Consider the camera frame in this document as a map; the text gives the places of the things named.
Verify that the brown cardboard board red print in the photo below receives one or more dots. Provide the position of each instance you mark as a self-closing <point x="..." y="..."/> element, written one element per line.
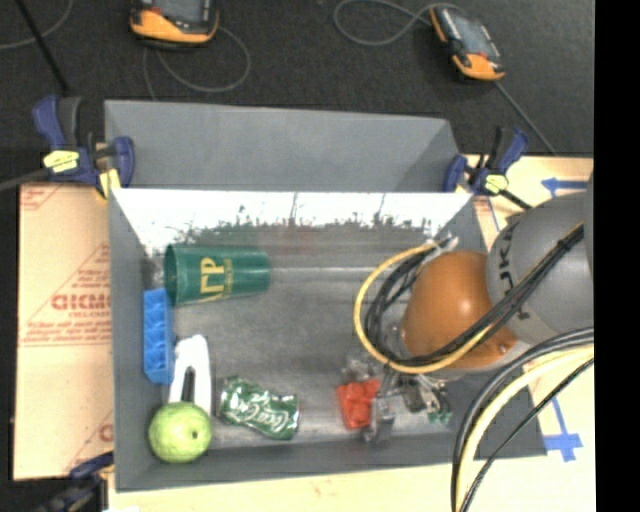
<point x="60" y="380"/>

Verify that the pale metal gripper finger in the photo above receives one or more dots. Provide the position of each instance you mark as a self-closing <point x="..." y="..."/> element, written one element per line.
<point x="359" y="369"/>
<point x="382" y="424"/>

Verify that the dark green plastic cup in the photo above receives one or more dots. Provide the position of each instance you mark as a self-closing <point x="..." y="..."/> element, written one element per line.
<point x="220" y="275"/>

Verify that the red toy block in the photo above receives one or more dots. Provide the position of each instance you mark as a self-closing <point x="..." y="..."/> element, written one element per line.
<point x="356" y="405"/>

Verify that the blue toy block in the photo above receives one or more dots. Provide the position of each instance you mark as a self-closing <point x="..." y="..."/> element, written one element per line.
<point x="158" y="335"/>

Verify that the grey metal bin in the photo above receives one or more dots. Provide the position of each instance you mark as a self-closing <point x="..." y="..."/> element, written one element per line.
<point x="300" y="320"/>

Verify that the crushed green drink can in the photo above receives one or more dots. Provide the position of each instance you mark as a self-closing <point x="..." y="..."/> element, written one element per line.
<point x="257" y="409"/>

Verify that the green apple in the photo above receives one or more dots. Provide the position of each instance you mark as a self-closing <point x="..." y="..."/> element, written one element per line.
<point x="179" y="433"/>

